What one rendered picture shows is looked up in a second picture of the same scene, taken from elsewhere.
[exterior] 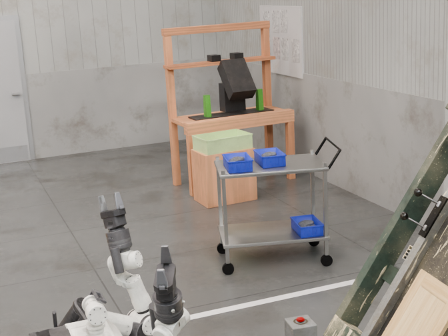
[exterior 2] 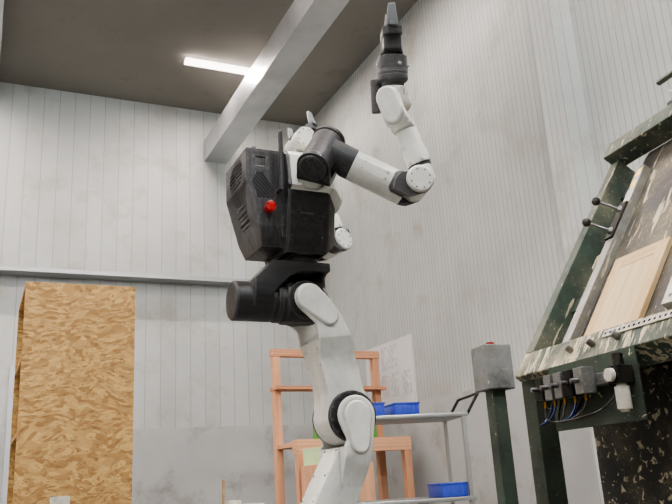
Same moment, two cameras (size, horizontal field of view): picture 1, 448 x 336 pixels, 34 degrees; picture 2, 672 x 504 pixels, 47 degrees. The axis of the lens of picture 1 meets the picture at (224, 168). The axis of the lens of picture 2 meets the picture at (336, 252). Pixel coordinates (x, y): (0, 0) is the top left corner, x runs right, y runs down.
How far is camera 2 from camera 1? 2.10 m
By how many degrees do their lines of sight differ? 31
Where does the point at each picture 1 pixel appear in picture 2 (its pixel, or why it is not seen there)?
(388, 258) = (574, 290)
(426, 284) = (626, 261)
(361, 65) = not seen: hidden behind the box
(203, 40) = (303, 405)
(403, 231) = (585, 264)
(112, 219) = not seen: hidden behind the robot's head
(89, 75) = (181, 435)
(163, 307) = (391, 56)
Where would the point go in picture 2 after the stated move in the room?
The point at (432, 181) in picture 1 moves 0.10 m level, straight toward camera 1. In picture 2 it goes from (605, 217) to (607, 210)
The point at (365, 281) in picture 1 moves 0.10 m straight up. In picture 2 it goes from (554, 312) to (551, 289)
